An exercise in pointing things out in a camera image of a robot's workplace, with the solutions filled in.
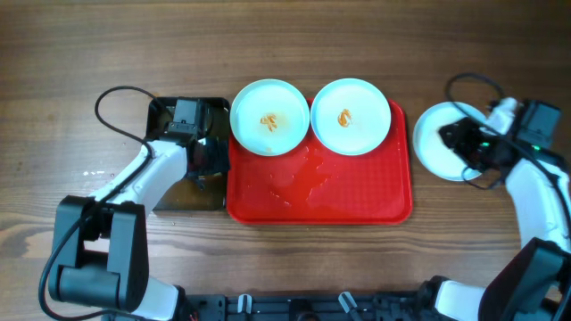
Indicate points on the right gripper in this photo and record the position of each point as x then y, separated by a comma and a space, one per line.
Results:
461, 141

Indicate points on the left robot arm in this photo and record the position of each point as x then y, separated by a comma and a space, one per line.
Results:
100, 255

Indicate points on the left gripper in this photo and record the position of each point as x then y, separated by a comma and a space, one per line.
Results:
218, 159

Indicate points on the white plate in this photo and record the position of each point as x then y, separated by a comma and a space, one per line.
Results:
269, 117
429, 146
350, 116

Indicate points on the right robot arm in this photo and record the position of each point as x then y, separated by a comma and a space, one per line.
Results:
535, 285

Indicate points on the black water tray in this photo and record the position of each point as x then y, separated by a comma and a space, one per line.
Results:
185, 195

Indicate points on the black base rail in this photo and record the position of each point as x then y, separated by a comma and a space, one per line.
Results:
381, 306

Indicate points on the red plastic serving tray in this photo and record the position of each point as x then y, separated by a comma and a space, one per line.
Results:
312, 185

